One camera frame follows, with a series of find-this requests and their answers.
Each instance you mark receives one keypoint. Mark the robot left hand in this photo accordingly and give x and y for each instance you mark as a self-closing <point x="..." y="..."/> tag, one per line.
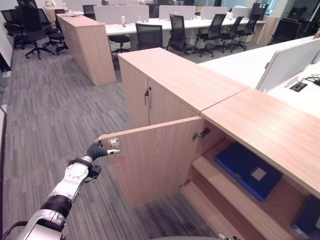
<point x="97" y="150"/>

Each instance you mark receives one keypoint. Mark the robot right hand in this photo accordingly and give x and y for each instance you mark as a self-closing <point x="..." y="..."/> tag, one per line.
<point x="226" y="237"/>

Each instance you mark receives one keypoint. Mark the wooden cabinet door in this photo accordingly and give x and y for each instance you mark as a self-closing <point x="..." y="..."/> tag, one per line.
<point x="155" y="160"/>

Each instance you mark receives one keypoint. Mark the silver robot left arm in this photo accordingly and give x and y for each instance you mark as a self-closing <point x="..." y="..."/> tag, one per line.
<point x="66" y="186"/>

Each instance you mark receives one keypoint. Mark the wooden cabinet shelf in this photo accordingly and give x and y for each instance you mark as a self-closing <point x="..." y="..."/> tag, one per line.
<point x="232" y="200"/>

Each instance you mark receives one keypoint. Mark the blue folder with white label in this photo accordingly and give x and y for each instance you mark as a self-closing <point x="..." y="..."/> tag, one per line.
<point x="247" y="170"/>

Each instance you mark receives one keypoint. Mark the cabinet key with tag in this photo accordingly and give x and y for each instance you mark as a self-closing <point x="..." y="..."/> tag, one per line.
<point x="147" y="93"/>

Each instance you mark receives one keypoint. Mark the dark blue upright folder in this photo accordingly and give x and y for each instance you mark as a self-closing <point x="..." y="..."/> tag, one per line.
<point x="306" y="217"/>

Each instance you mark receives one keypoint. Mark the closed wooden office cabinet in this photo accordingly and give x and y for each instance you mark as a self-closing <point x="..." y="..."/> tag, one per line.
<point x="175" y="82"/>

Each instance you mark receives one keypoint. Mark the tall wooden cabinet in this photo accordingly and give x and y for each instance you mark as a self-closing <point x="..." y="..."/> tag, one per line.
<point x="87" y="47"/>

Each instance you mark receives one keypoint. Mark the black mesh office chair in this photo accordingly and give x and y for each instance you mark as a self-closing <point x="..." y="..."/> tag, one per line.
<point x="33" y="30"/>
<point x="120" y="40"/>
<point x="233" y="31"/>
<point x="149" y="36"/>
<point x="89" y="11"/>
<point x="215" y="28"/>
<point x="250" y="26"/>
<point x="56" y="37"/>
<point x="178" y="32"/>
<point x="11" y="25"/>

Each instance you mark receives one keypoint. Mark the open wooden office cabinet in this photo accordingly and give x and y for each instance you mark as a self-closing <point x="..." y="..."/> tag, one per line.
<point x="265" y="127"/>

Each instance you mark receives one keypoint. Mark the long white office desk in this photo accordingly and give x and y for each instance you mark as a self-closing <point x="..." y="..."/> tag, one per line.
<point x="155" y="26"/>

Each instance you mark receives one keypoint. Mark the metal door latch plate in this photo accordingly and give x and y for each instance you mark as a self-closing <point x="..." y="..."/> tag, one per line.
<point x="113" y="143"/>

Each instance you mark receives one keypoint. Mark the metal door hinge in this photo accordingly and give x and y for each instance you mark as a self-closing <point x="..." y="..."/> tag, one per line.
<point x="185" y="184"/>
<point x="200" y="133"/>

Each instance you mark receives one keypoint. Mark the red and white bottle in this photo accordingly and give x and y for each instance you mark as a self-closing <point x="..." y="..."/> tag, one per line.
<point x="123" y="20"/>

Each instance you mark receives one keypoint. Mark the white board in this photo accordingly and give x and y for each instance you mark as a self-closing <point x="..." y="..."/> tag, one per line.
<point x="5" y="47"/>

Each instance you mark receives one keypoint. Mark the grey desk partition panel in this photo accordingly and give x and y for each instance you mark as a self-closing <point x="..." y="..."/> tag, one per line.
<point x="121" y="14"/>
<point x="214" y="12"/>
<point x="177" y="11"/>
<point x="240" y="12"/>

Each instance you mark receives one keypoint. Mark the white desk with divider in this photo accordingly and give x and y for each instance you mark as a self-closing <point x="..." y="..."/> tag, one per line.
<point x="247" y="66"/>

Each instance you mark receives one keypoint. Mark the grey desk divider panel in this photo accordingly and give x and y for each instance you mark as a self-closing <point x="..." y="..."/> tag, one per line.
<point x="287" y="62"/>

